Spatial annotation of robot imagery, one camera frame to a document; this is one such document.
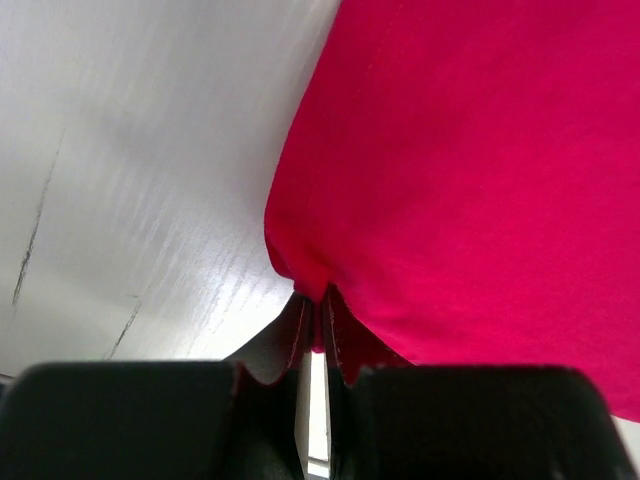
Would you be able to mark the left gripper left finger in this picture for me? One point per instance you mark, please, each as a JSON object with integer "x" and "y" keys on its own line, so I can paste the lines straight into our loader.
{"x": 228, "y": 419}

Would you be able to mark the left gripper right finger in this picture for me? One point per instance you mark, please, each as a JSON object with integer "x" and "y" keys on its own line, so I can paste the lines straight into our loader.
{"x": 390, "y": 419}

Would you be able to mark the crimson red t-shirt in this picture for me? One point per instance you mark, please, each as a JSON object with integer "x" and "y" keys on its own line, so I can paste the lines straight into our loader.
{"x": 466, "y": 175}

